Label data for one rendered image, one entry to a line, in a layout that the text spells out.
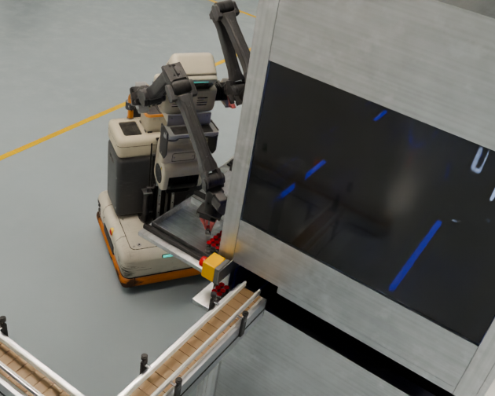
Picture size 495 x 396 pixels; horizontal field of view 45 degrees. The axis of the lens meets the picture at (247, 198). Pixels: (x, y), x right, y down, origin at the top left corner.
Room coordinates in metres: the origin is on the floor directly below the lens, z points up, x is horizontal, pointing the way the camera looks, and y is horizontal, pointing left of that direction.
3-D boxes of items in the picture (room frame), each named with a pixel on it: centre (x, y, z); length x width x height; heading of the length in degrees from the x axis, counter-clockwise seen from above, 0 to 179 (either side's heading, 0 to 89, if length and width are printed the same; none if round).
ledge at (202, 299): (1.60, 0.04, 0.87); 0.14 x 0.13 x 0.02; 62
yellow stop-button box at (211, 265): (1.63, 0.07, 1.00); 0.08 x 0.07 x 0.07; 62
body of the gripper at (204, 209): (1.95, 0.14, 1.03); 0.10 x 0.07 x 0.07; 76
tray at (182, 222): (1.96, 0.16, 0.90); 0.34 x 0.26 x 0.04; 62
